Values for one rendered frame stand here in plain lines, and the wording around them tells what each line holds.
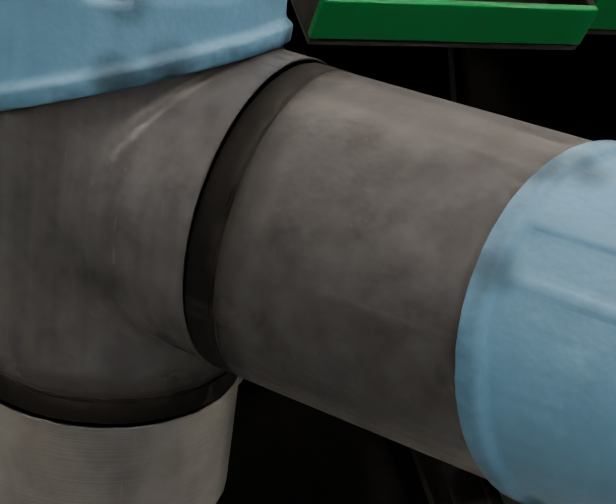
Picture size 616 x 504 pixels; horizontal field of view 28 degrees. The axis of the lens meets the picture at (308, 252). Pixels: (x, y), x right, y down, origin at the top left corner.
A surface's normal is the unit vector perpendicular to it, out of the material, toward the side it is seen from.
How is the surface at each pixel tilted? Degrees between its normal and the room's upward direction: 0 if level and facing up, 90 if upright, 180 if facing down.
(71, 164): 79
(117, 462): 90
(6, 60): 87
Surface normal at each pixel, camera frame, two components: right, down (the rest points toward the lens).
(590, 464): -0.46, 0.51
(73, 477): 0.00, 0.42
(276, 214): -0.36, -0.18
